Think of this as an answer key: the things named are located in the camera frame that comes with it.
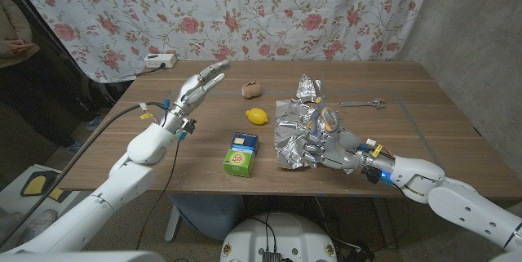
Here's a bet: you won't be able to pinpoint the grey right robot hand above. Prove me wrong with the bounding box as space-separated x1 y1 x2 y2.
301 126 396 175

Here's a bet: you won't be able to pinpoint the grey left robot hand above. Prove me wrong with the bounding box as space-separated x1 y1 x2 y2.
165 59 232 133

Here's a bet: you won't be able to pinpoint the large aluminum foil sheet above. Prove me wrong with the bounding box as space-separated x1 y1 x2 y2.
273 98 356 171

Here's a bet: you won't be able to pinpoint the grey orange handled scissors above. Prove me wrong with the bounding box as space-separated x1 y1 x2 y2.
305 80 342 139

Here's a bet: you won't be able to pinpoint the small crumpled aluminum foil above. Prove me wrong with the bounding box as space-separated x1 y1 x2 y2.
295 73 326 104

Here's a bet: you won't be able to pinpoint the green blue sponge package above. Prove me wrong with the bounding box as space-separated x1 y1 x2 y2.
223 131 260 179

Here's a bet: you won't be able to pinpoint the white power strip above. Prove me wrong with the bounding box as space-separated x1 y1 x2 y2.
143 53 178 69

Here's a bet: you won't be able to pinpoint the silver metal tool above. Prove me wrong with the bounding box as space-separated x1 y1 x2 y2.
338 97 387 110

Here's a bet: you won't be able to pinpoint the brown potato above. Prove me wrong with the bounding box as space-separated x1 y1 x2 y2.
241 79 263 100

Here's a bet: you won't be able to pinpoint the yellow lemon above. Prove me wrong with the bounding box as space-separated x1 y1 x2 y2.
245 108 269 126

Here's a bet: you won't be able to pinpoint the floral backdrop cloth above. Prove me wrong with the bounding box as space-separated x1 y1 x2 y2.
6 0 437 84

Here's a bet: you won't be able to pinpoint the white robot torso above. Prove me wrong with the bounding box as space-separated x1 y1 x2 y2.
219 211 338 262

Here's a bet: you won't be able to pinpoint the black power adapter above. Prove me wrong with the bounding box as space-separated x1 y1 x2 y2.
346 245 376 262

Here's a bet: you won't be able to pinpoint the grey blue stool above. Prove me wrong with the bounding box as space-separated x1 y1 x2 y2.
167 194 245 242

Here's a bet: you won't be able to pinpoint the yellow black floor mat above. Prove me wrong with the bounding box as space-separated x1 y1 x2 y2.
20 171 69 202

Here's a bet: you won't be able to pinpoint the person in beige jacket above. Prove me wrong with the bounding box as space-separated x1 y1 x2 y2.
0 0 105 157

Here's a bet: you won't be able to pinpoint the white sneaker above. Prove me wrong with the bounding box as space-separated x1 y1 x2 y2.
22 208 58 241

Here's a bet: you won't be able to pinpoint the white robot body panel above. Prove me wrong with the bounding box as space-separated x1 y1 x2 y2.
0 251 166 262

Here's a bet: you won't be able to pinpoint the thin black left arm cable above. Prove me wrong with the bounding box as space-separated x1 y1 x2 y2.
134 137 183 251

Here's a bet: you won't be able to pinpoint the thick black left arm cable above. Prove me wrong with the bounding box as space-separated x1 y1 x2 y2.
0 100 170 249

